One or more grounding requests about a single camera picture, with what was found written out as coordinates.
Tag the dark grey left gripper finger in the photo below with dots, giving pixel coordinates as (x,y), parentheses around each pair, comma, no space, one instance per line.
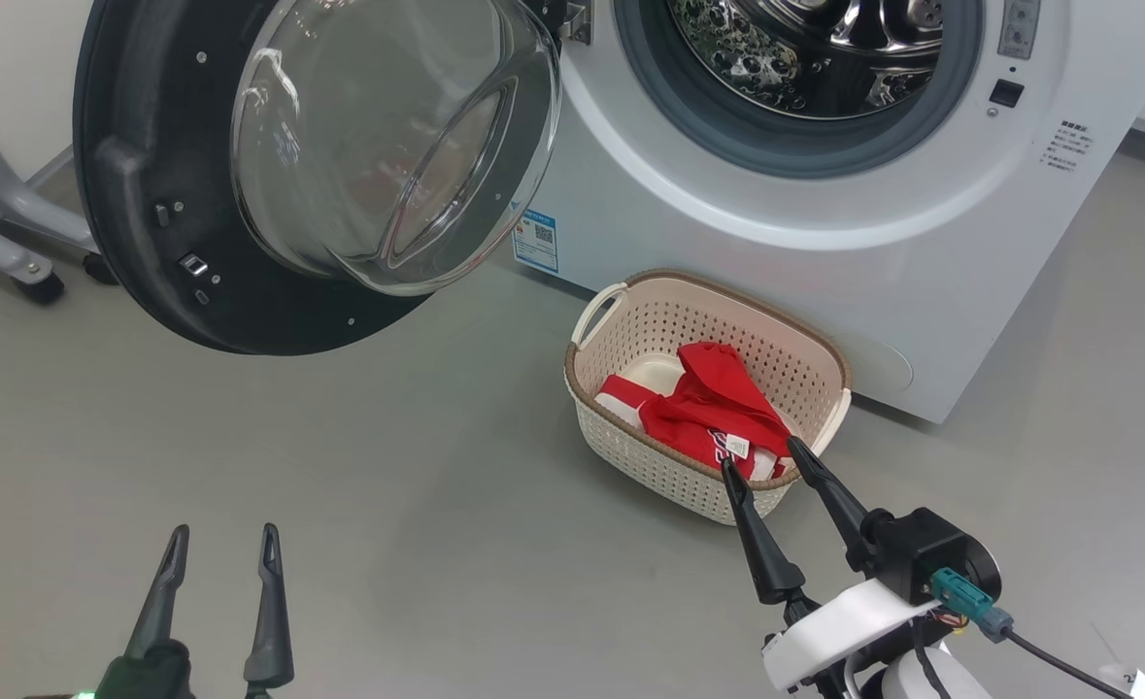
(269,631)
(156,612)

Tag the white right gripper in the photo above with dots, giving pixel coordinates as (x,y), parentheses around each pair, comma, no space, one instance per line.
(825,631)

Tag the red jersey with print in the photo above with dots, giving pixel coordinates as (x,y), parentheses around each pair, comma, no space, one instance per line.
(718,388)

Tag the dark grey round washer door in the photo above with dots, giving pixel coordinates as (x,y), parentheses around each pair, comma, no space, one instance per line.
(145,146)

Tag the cream perforated laundry basket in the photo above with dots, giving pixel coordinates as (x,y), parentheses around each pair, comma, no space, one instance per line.
(650,320)

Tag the white front-load washing machine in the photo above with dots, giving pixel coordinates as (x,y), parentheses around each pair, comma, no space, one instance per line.
(922,272)

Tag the black right wrist motor cylinder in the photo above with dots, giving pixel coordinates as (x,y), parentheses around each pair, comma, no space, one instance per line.
(988,573)

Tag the white paper tag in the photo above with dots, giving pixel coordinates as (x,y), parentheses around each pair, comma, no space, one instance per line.
(1140,687)

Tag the blue energy label sticker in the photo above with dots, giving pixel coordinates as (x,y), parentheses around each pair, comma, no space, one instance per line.
(536,238)

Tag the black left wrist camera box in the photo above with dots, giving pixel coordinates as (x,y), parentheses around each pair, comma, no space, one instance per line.
(145,675)

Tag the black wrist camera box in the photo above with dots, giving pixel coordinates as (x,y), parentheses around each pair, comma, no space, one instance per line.
(912,549)
(145,675)

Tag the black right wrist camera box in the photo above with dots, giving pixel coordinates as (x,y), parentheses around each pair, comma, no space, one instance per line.
(912,549)

